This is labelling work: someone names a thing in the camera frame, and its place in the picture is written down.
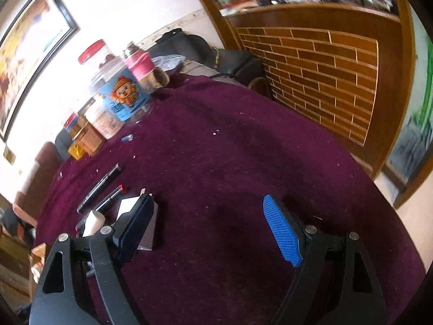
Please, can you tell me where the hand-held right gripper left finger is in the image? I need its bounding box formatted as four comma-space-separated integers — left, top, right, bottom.
29, 194, 156, 325

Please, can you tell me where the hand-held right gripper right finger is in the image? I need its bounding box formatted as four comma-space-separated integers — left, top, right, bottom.
263, 194, 388, 325

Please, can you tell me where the white cube charger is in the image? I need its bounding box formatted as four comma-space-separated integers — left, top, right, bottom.
117, 188, 159, 252

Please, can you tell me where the black marker with red cap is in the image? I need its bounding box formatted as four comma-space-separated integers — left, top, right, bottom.
95, 183, 127, 212

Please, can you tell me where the small white bottle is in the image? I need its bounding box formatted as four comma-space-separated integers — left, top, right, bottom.
82, 210, 106, 238

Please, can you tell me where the black marker with grey cap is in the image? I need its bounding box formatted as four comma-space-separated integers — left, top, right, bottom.
76, 163, 122, 214

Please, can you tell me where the brown cardboard box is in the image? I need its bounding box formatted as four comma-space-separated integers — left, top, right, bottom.
29, 242, 48, 278

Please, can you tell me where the orange jar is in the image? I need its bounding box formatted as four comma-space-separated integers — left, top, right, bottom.
73, 122, 105, 154

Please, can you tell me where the purple velvet tablecloth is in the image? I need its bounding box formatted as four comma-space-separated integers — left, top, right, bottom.
34, 74, 427, 325

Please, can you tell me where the white jar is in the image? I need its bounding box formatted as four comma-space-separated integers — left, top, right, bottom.
84, 100, 126, 139

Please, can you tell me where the brown upholstered chair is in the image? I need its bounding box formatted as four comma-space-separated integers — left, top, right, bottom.
14, 141, 63, 227

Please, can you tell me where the gold jar with red lid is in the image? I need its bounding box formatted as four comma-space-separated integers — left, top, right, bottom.
64, 112, 87, 139

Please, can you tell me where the clear jar with blue label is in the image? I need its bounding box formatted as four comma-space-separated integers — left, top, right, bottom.
88, 57, 156, 124

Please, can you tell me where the brown cardboard tube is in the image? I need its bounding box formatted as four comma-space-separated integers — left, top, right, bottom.
140, 68, 170, 92

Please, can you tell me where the pink thread spool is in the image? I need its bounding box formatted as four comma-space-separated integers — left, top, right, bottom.
123, 41, 153, 81

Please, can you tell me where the clear plastic bag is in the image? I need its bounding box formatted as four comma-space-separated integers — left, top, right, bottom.
152, 54, 186, 73

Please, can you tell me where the green landscape poster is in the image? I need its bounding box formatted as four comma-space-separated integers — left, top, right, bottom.
386, 3, 433, 190

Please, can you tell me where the wooden brick-pattern counter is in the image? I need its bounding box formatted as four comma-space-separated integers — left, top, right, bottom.
227, 2, 416, 180

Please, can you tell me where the clear jar with red lid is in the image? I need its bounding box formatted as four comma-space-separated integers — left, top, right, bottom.
78, 40, 117, 85

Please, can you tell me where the black bag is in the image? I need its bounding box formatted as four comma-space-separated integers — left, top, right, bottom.
149, 29, 220, 72

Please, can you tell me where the framed horse painting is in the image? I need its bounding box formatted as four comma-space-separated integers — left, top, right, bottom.
0, 0, 81, 143

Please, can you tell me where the wooden pillar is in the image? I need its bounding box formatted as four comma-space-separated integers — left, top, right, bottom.
183, 0, 274, 100

